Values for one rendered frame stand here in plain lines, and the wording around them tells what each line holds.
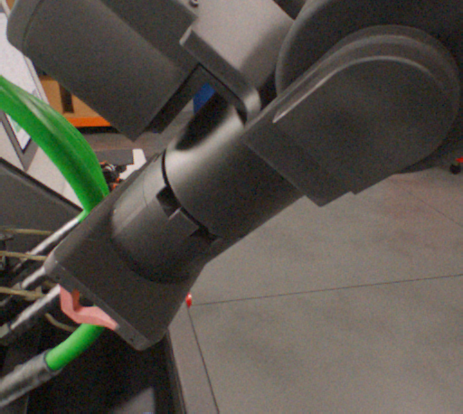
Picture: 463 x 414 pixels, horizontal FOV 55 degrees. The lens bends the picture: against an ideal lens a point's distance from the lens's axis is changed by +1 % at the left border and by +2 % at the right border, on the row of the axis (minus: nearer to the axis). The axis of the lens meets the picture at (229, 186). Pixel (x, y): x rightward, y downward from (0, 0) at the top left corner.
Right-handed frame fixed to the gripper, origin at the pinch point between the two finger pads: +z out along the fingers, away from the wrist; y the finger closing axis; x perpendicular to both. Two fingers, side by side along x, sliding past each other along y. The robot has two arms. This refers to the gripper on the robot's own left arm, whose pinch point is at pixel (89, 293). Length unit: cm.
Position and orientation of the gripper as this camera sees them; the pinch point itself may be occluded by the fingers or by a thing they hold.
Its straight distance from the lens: 31.9
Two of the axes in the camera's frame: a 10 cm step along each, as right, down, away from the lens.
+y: -3.5, 5.3, -7.7
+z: -6.0, 5.0, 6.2
